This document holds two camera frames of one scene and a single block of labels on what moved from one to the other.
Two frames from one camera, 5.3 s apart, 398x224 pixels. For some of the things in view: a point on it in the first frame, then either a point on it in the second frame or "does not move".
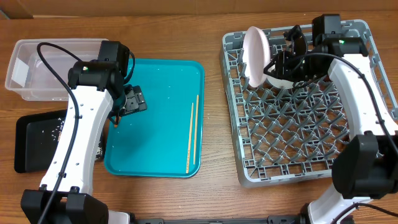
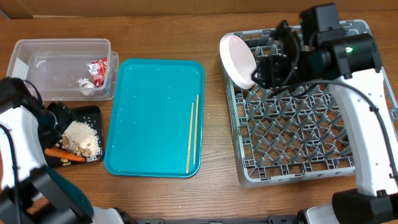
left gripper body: [134, 101] -> [52, 123]
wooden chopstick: [196, 129] does not move
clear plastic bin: [27, 72] does not move
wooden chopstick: [190, 132] does not move
